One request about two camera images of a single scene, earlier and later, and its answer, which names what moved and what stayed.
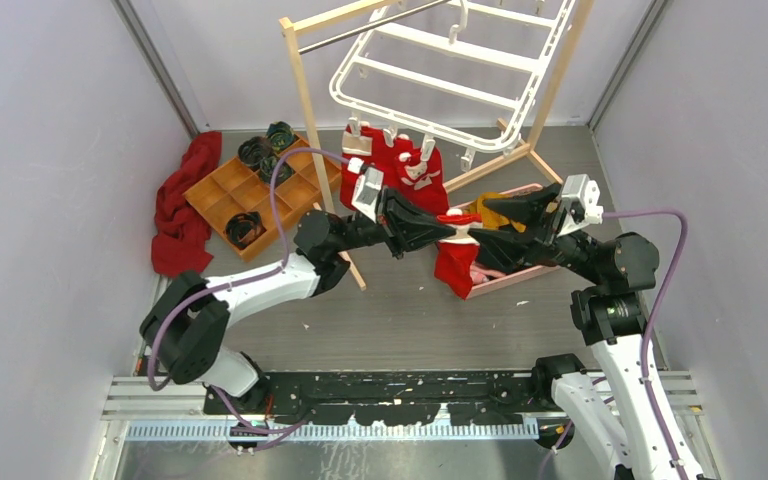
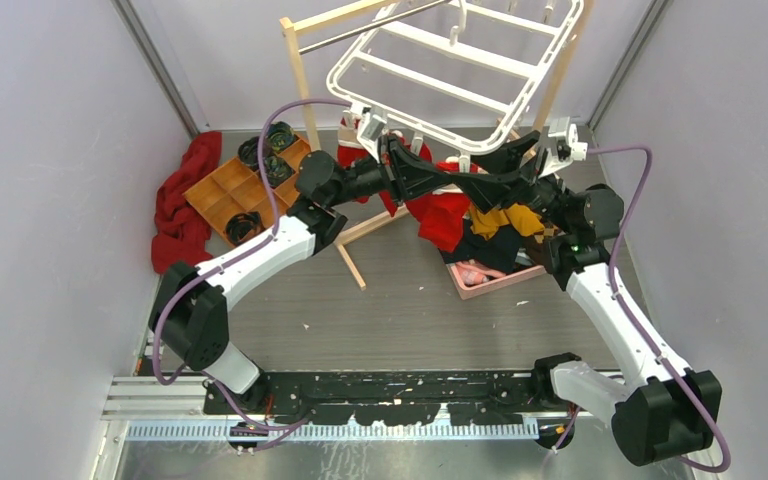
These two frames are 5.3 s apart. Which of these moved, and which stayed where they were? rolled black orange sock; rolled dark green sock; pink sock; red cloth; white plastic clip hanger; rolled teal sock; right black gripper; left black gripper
Moved: right black gripper; left black gripper
Stayed: rolled black orange sock; white plastic clip hanger; pink sock; rolled dark green sock; red cloth; rolled teal sock
